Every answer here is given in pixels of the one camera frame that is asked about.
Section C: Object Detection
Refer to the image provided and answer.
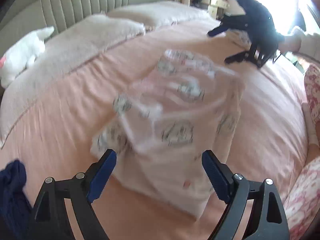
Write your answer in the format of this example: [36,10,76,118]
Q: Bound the person's bare leg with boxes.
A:
[309,144,320,162]

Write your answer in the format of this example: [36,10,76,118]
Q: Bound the person's pink print pajama trousers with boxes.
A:
[282,62,320,240]

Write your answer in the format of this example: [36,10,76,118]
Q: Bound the cartoon print pajama pants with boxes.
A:
[90,49,244,218]

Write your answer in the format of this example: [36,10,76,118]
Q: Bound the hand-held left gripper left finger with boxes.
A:
[26,149,117,240]

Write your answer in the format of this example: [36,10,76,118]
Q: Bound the navy blue garment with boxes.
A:
[0,160,33,240]

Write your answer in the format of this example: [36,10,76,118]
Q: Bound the folded cartoon print garment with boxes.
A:
[230,29,253,47]

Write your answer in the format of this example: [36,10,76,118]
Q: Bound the pale checked pillow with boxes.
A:
[0,14,145,140]
[106,0,213,28]

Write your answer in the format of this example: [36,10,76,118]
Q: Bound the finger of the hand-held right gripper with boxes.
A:
[224,50,258,65]
[207,15,248,37]

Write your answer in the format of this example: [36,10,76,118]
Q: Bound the white dressing table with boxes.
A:
[186,0,230,18]

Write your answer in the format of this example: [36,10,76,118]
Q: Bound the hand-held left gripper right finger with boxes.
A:
[201,149,290,240]

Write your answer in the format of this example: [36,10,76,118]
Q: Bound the grey padded headboard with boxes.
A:
[0,0,175,45]

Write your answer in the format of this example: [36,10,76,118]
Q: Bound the large white plush toy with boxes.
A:
[0,26,55,87]

